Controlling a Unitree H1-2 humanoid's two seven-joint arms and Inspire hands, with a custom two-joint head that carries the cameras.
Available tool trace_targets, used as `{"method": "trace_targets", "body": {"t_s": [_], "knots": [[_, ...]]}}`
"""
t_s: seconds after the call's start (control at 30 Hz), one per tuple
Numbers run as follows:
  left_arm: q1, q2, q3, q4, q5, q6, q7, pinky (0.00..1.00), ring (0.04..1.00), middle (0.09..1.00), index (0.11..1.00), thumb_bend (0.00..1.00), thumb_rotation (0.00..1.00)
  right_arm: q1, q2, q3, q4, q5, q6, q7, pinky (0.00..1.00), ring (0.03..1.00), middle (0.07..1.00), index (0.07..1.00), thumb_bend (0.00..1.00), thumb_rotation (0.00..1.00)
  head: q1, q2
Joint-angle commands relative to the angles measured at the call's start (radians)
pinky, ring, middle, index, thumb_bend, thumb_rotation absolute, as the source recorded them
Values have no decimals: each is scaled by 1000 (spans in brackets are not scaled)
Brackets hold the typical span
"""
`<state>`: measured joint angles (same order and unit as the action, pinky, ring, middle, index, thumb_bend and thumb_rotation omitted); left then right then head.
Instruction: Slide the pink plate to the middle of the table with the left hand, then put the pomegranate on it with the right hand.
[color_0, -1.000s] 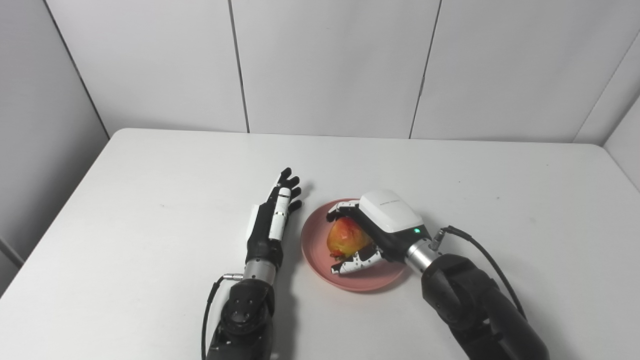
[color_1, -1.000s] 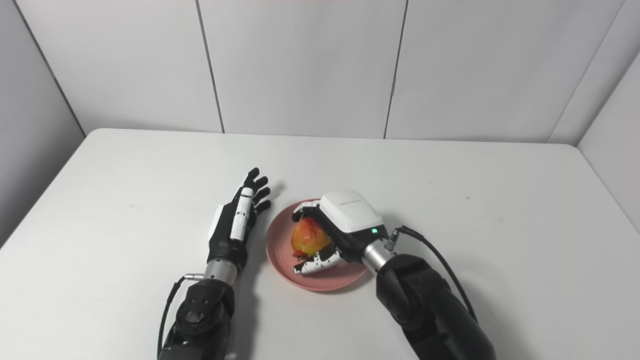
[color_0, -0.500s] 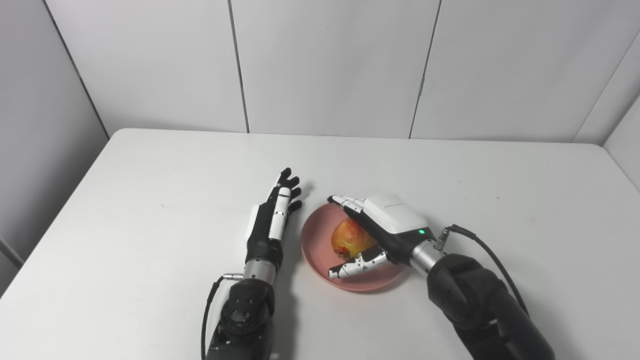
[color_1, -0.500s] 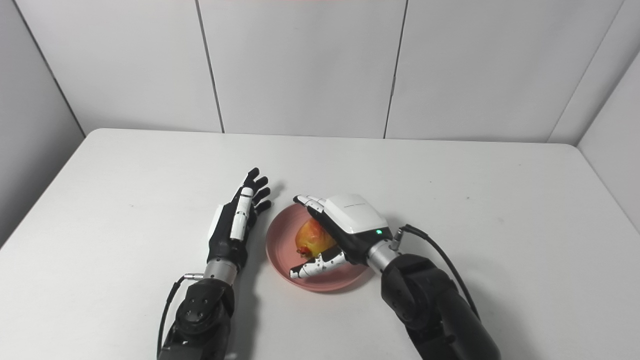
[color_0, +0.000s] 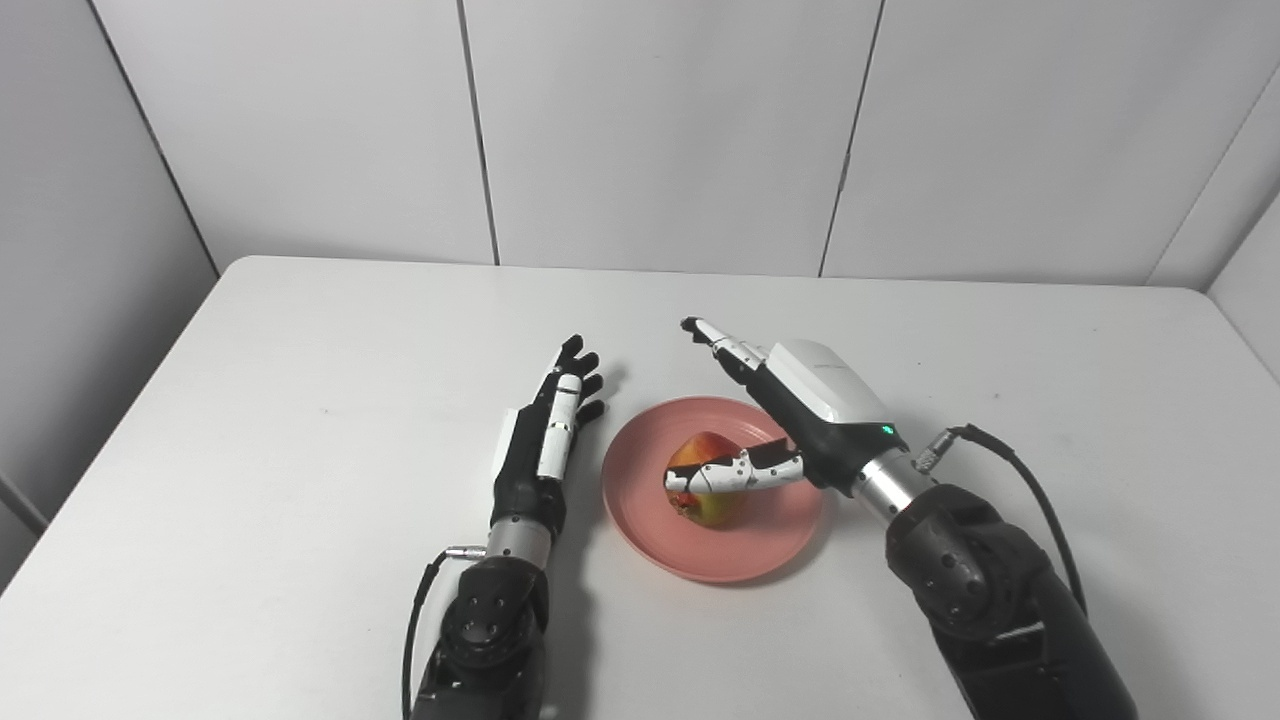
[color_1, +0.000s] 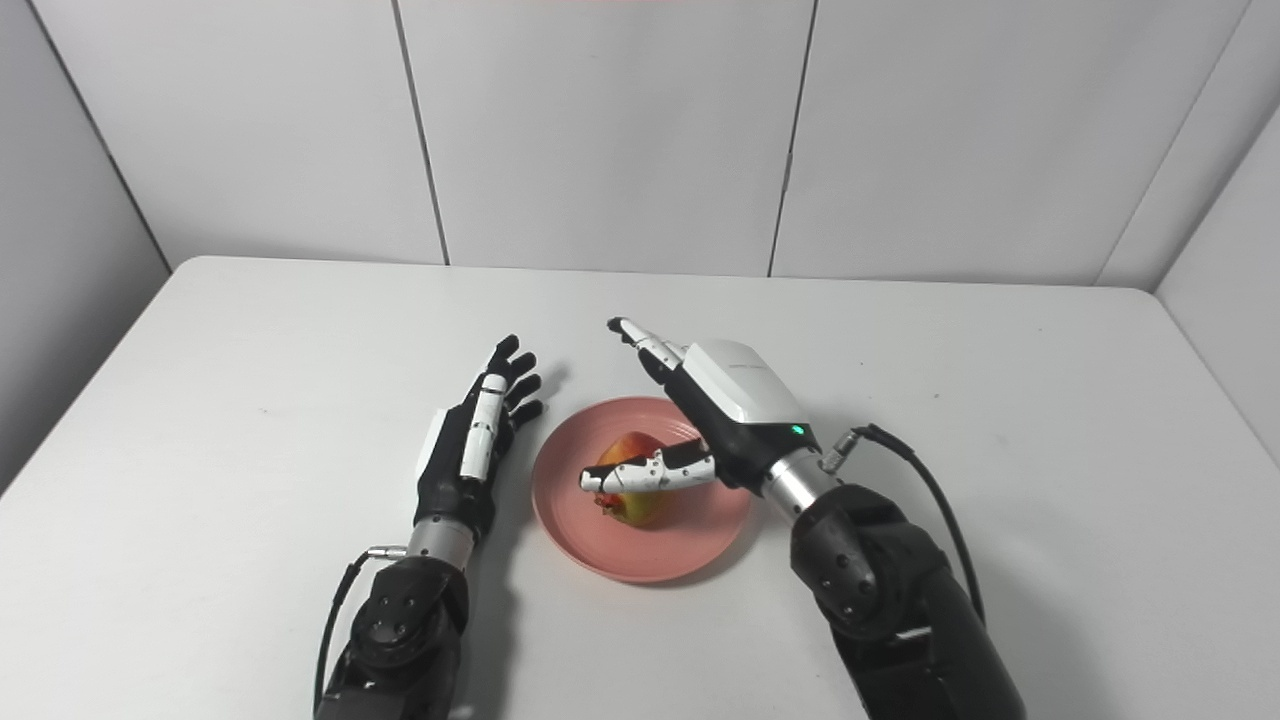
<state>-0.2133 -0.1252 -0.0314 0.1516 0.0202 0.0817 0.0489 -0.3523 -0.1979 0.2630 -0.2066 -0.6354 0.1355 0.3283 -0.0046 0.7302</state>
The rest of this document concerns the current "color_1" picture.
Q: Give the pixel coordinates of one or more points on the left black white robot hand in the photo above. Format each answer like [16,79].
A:
[460,470]

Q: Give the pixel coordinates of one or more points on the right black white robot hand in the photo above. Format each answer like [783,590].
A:
[745,400]

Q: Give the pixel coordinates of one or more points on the pink round plate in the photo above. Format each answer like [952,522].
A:
[700,520]

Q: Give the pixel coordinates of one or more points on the red yellow apple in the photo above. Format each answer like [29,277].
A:
[640,505]

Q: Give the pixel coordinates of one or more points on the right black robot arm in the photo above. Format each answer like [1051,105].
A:
[890,600]

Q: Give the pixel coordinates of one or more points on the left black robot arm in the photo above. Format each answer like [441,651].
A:
[400,630]

